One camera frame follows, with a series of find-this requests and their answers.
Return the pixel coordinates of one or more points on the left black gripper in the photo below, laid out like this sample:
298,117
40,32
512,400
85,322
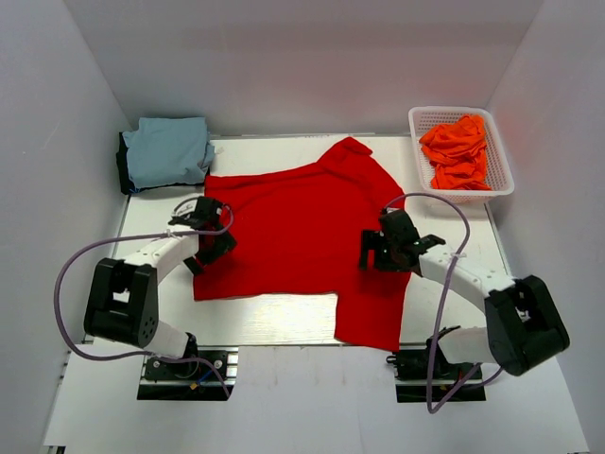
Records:
223,242

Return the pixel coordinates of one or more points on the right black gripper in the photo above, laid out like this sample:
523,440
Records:
371,239

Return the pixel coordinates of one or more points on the red t shirt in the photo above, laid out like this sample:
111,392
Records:
299,231

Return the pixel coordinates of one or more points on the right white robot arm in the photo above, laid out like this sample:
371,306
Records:
523,328

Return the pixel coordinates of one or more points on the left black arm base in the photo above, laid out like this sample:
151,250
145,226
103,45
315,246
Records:
190,382

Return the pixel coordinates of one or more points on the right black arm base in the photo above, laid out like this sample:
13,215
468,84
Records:
410,367

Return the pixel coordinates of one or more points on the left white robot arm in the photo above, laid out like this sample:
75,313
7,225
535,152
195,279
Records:
123,303

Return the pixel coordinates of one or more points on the folded light blue t shirt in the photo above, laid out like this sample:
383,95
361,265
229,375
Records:
166,150

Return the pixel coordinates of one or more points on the white plastic basket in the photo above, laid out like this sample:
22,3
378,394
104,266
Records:
423,119

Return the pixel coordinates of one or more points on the orange t shirt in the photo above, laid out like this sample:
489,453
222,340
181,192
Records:
458,154

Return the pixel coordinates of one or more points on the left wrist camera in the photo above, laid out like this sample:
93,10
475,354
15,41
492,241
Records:
198,213

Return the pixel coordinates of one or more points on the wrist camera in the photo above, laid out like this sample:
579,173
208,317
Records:
198,213
423,244

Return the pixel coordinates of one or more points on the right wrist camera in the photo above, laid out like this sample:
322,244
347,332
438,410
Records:
423,244

